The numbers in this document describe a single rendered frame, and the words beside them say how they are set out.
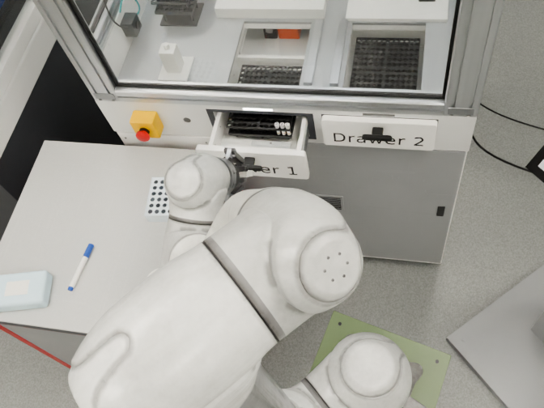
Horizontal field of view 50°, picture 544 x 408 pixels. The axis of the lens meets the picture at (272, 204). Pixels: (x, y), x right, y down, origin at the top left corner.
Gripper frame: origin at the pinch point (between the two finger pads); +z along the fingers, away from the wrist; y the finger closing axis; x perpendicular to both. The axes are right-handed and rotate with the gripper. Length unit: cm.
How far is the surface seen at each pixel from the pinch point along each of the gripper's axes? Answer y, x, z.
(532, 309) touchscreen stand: -45, -86, 77
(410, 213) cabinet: -12, -42, 51
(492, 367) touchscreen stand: -64, -73, 65
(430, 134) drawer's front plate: 12.2, -44.5, 13.4
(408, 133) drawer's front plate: 12.3, -39.1, 13.2
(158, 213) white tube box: -12.9, 25.6, 7.2
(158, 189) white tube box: -6.9, 27.7, 11.3
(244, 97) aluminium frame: 19.1, 2.7, 6.2
